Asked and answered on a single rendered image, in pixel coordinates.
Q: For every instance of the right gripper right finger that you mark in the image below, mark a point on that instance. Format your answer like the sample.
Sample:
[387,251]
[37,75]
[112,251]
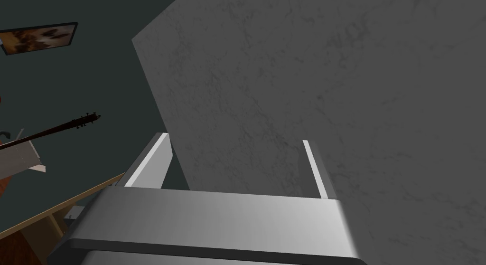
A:
[318,174]

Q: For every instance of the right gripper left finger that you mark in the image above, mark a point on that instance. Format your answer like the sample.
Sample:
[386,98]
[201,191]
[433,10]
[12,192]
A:
[150,169]

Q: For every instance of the dark brown guitar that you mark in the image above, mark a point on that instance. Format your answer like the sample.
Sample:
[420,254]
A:
[49,131]

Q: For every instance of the pale grey box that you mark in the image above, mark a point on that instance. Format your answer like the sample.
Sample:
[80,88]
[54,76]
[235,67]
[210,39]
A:
[17,158]

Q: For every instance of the brown framed wall picture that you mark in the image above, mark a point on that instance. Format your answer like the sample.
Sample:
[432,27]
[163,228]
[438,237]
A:
[38,37]

